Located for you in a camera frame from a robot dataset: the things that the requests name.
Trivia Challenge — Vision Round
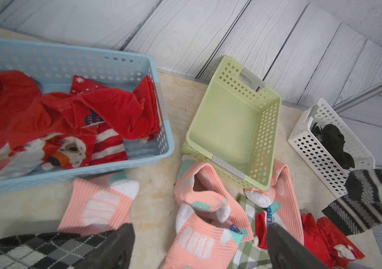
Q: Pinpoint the blue plastic basket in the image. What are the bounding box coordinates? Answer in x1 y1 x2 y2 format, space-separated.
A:
0 38 175 194

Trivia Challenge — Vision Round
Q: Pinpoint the red white striped sock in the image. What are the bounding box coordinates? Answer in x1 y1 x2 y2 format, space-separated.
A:
70 76 128 165

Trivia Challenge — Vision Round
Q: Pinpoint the dark argyle sock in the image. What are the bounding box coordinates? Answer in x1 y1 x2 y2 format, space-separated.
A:
0 231 112 269

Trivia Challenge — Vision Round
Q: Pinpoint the black white striped sock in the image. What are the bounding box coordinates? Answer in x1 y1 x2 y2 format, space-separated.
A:
322 169 382 235

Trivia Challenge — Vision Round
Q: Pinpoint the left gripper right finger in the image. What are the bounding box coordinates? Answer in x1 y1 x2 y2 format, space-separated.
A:
266 224 328 269

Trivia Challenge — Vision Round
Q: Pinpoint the red santa sock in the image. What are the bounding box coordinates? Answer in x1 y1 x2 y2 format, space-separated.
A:
0 71 95 180

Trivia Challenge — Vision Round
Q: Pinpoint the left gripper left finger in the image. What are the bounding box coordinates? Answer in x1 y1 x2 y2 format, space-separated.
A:
73 223 136 269

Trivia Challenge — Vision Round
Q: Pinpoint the white plastic basket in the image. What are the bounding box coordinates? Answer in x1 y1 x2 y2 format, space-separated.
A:
288 98 375 198

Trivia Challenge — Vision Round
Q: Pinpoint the pink sock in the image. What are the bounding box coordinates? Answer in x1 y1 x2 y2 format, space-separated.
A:
161 155 254 269
58 172 140 236
245 160 304 248

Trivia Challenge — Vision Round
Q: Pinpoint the red fluffy sock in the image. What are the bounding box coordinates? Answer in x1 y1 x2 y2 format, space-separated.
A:
42 76 160 140

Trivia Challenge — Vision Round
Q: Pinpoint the red sock centre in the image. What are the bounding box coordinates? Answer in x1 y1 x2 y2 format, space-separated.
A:
256 210 365 269

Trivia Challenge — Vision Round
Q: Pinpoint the green plastic basket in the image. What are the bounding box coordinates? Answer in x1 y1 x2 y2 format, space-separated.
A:
181 56 282 190

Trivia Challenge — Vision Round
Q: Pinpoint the right metal frame post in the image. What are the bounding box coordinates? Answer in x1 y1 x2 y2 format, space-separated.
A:
333 81 382 113

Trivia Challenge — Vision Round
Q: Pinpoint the green checkered cloth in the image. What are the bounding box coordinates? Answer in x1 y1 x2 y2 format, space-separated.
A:
227 196 273 269

